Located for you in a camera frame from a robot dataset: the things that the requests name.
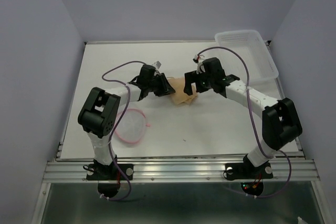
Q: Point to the white perforated plastic basket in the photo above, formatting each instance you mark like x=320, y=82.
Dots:
x=253, y=51

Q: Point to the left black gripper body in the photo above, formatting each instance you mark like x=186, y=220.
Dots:
x=154, y=85

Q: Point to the beige bra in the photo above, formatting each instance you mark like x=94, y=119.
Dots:
x=179, y=96

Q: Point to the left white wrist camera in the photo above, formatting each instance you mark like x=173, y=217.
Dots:
x=156, y=64

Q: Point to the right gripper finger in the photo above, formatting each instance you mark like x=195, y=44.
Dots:
x=201, y=86
x=190, y=78

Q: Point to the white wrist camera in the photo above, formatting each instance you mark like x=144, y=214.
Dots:
x=156, y=64
x=198, y=59

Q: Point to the white mesh pink-trimmed laundry bag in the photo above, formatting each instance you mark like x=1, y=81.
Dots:
x=132, y=126

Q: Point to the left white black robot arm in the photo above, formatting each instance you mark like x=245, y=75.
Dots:
x=98, y=116

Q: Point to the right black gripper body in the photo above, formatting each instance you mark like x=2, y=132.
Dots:
x=209, y=80

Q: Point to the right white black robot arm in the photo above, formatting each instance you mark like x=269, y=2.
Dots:
x=280, y=121

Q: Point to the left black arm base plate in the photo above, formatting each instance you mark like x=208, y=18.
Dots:
x=98, y=172

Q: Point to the aluminium mounting rail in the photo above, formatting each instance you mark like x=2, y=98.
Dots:
x=184, y=170

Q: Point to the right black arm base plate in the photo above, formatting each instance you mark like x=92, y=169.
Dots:
x=246, y=170

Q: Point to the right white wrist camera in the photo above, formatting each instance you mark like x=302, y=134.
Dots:
x=198, y=59

